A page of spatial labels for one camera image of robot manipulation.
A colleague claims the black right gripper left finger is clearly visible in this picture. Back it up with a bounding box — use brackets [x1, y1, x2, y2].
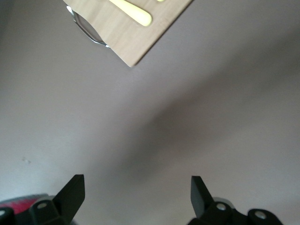
[0, 174, 85, 225]

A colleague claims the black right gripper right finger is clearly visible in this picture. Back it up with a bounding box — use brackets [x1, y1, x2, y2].
[187, 175, 283, 225]

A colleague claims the yellow plastic knife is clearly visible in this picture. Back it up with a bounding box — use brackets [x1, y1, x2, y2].
[109, 0, 152, 26]

